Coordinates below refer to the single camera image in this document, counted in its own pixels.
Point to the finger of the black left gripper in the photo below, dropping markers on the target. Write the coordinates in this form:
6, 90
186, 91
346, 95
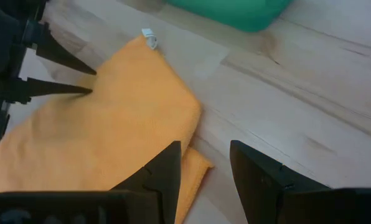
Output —
58, 53
42, 88

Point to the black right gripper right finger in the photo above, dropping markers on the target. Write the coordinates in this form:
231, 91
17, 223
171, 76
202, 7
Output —
254, 177

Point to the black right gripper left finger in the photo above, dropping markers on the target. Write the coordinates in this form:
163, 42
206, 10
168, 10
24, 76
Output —
165, 174

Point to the orange microfiber towel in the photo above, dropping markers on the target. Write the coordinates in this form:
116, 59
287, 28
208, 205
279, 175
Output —
95, 124

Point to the teal plastic basket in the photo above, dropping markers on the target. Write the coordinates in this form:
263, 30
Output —
235, 12

